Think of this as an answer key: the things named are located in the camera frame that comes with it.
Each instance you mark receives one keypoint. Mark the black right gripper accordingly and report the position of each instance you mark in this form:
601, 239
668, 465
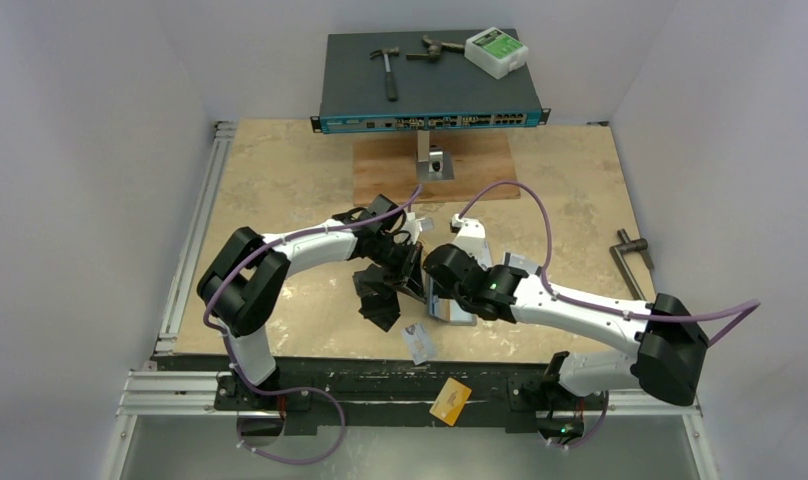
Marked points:
432, 291

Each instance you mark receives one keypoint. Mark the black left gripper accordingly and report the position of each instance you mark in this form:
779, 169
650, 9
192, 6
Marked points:
407, 276

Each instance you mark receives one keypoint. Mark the grey card holder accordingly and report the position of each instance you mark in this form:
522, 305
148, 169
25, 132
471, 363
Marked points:
446, 310

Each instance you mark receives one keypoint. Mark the black credit card stack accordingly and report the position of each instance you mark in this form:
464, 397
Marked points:
378, 300

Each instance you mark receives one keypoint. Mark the single silver credit card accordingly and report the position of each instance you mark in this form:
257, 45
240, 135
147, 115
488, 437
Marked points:
419, 344

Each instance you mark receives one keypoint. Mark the single orange credit card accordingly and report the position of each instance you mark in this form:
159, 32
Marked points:
450, 401

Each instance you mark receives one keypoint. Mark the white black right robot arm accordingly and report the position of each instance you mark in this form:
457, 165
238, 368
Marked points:
651, 345

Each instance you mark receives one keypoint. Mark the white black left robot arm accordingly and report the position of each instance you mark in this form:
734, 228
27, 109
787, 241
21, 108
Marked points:
242, 285

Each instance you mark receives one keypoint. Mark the brown wooden board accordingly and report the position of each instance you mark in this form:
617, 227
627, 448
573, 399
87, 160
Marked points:
386, 164

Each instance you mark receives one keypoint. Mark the grey metal stand base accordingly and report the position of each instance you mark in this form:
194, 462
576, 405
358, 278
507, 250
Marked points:
433, 164

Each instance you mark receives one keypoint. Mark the small hammer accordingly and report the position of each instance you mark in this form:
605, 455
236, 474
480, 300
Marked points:
390, 86

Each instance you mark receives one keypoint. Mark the white green plastic box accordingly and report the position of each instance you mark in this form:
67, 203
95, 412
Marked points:
496, 52

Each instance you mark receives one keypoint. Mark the dark metal clamp tool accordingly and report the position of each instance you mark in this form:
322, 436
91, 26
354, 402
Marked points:
434, 50

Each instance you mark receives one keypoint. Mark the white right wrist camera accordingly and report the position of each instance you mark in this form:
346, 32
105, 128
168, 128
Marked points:
470, 236

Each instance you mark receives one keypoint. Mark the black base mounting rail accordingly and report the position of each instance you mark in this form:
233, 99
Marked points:
315, 392

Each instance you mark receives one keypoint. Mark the blue network switch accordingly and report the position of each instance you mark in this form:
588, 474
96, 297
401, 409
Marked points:
451, 94

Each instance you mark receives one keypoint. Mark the aluminium frame rail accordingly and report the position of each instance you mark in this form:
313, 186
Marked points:
562, 212

